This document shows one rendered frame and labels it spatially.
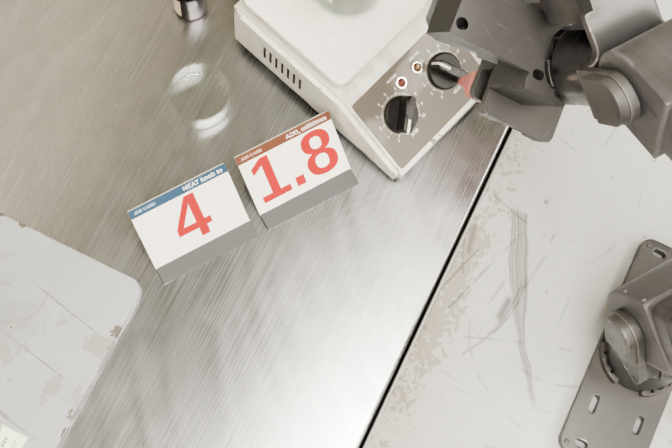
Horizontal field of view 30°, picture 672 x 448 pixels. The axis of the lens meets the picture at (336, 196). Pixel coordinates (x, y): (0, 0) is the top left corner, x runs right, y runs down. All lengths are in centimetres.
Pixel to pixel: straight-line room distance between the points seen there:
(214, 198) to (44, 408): 22
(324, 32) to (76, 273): 29
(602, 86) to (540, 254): 34
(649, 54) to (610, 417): 39
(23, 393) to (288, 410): 22
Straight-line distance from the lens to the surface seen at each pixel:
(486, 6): 86
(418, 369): 106
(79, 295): 107
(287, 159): 107
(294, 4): 106
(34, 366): 106
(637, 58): 78
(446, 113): 109
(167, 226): 106
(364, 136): 106
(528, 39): 88
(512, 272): 110
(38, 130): 113
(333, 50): 105
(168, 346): 106
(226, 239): 108
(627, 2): 83
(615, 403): 108
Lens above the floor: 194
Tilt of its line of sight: 72 degrees down
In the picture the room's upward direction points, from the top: 11 degrees clockwise
